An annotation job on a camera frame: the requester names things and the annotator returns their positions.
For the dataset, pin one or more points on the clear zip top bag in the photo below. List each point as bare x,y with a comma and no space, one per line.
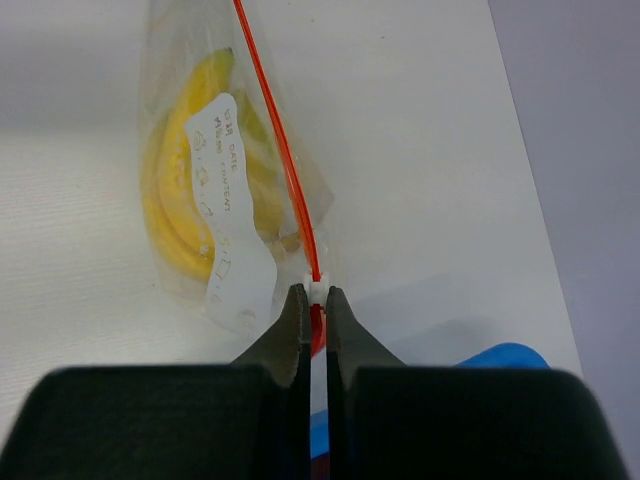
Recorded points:
247,285

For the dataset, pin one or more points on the yellow banana bunch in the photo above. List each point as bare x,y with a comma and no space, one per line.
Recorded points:
174,224

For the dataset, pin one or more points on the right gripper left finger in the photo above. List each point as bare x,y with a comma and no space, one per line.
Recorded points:
248,419

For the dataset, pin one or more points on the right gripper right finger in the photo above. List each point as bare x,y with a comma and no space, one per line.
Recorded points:
389,420

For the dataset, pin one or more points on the blue plastic bin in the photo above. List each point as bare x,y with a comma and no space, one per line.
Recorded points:
504,355

